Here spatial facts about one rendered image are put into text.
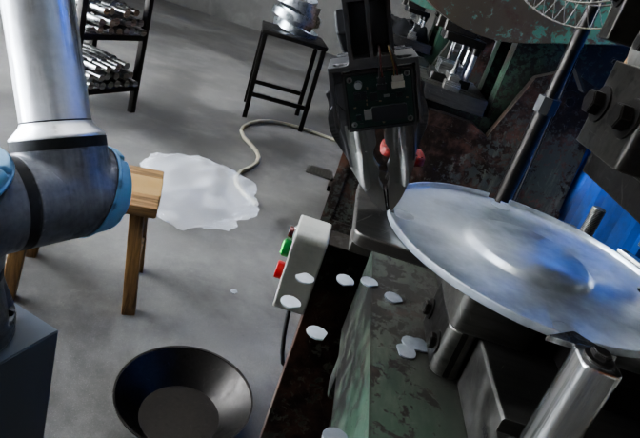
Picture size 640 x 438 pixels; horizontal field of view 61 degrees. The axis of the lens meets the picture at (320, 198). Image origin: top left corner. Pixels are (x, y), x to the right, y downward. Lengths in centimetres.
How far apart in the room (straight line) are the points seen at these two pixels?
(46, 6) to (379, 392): 58
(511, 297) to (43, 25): 60
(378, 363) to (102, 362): 97
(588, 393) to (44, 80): 65
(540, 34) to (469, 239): 138
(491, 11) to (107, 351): 145
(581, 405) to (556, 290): 13
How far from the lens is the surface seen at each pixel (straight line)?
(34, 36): 76
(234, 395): 136
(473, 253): 52
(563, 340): 44
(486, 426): 51
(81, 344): 148
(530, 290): 50
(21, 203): 70
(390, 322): 63
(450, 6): 183
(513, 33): 186
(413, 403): 54
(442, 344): 56
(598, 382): 42
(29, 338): 80
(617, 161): 51
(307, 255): 79
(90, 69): 282
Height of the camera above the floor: 97
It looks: 22 degrees down
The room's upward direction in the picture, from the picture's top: 18 degrees clockwise
